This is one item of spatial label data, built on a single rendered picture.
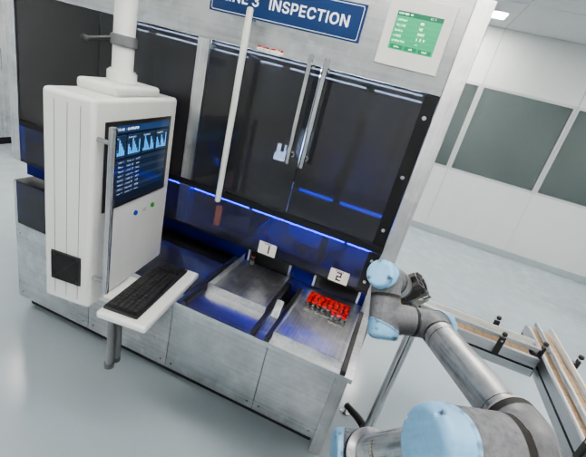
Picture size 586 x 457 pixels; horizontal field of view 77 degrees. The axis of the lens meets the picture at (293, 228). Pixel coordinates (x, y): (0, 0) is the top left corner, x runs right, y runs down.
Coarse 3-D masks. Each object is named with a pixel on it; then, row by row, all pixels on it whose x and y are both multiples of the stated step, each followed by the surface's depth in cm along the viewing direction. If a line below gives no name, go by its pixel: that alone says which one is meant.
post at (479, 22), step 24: (480, 0) 114; (480, 24) 116; (456, 72) 122; (456, 96) 124; (432, 120) 129; (432, 144) 131; (408, 192) 138; (408, 216) 141; (336, 384) 175; (336, 408) 179
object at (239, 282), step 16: (224, 272) 161; (240, 272) 168; (256, 272) 172; (272, 272) 175; (208, 288) 149; (224, 288) 153; (240, 288) 156; (256, 288) 159; (272, 288) 162; (240, 304) 146; (256, 304) 144
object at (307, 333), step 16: (304, 304) 157; (288, 320) 144; (304, 320) 147; (320, 320) 149; (352, 320) 155; (272, 336) 132; (288, 336) 135; (304, 336) 137; (320, 336) 140; (336, 336) 142; (304, 352) 129; (320, 352) 127; (336, 352) 134
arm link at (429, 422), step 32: (416, 416) 57; (448, 416) 53; (480, 416) 54; (512, 416) 56; (352, 448) 83; (384, 448) 70; (416, 448) 55; (448, 448) 50; (480, 448) 50; (512, 448) 51
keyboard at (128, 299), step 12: (168, 264) 171; (144, 276) 157; (156, 276) 159; (168, 276) 162; (180, 276) 166; (132, 288) 148; (144, 288) 149; (156, 288) 152; (168, 288) 156; (120, 300) 139; (132, 300) 141; (144, 300) 143; (156, 300) 147; (120, 312) 136; (132, 312) 136; (144, 312) 140
